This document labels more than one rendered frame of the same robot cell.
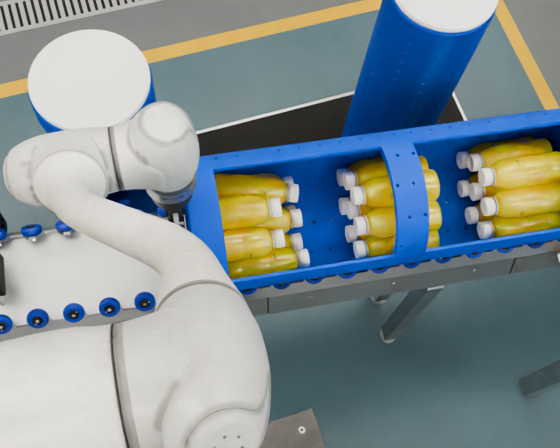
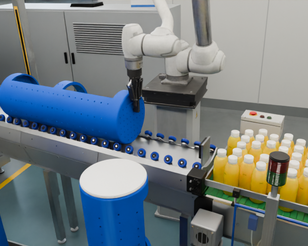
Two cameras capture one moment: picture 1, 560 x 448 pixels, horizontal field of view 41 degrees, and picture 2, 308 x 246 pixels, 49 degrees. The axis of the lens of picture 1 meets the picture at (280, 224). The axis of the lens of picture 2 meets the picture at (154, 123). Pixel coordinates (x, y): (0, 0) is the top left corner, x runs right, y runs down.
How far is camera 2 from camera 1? 2.25 m
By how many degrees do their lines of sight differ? 80
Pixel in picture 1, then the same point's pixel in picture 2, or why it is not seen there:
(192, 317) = not seen: outside the picture
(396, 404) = not seen: hidden behind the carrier
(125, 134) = (141, 33)
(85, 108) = (126, 167)
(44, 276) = (187, 158)
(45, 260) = not seen: hidden behind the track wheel
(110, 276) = (165, 150)
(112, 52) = (92, 179)
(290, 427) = (149, 89)
